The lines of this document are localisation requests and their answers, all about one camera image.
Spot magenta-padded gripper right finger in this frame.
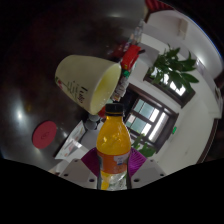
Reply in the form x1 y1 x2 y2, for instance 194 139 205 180
126 147 167 190

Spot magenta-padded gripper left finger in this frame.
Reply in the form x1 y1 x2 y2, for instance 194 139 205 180
58 147 101 190

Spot orange drink bottle black cap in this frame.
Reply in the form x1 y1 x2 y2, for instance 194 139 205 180
95 103 133 191

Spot white printed leaflet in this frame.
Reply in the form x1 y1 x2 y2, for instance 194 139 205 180
54 120 87 163

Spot flat round red coaster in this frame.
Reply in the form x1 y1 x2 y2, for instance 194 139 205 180
31 120 58 150

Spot dark wooden double door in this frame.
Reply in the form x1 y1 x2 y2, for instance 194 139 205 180
124 83 181 151

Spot grey headphones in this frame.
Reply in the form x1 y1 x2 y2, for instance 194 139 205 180
84 114 102 132

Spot black chair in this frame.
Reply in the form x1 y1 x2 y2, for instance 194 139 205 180
111 88 138 114

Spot wide dark-framed window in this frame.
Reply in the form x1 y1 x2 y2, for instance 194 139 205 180
143 64 196 108

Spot yellow mug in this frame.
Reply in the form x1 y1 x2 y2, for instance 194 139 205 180
54 54 123 116

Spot small potted plant white pot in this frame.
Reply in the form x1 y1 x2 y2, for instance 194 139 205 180
151 46 200 94

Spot red box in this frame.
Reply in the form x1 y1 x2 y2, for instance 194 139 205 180
120 44 143 71

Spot red carpeted stairs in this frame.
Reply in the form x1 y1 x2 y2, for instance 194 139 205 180
144 0 174 13

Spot white wall radiator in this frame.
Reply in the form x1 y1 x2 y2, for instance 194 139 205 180
178 18 188 38

